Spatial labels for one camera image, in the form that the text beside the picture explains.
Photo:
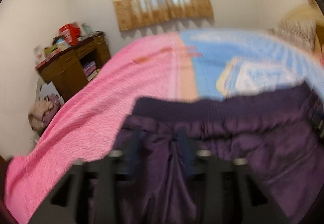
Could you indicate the pile of clothes on floor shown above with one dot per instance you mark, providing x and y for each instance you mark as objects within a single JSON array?
[{"x": 42, "y": 113}]

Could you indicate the pink and blue bedsheet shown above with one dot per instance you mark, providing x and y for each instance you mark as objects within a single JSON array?
[{"x": 195, "y": 65}]

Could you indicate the red gift box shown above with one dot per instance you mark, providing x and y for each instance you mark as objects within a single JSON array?
[{"x": 71, "y": 32}]

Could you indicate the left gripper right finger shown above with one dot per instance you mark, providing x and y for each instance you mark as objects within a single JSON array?
[{"x": 232, "y": 192}]

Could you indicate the books in desk shelf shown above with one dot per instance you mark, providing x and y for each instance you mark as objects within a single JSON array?
[{"x": 90, "y": 69}]

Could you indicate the purple padded winter jacket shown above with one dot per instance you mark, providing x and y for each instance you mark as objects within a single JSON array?
[{"x": 271, "y": 131}]

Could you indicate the white card box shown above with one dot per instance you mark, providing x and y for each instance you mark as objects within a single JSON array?
[{"x": 39, "y": 55}]

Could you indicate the patterned pillow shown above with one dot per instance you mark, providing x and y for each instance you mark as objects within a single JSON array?
[{"x": 300, "y": 33}]

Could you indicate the brown wooden desk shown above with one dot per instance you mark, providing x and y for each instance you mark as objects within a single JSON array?
[{"x": 65, "y": 69}]

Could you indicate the cream wooden headboard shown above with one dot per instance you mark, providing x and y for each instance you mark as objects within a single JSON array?
[{"x": 307, "y": 12}]

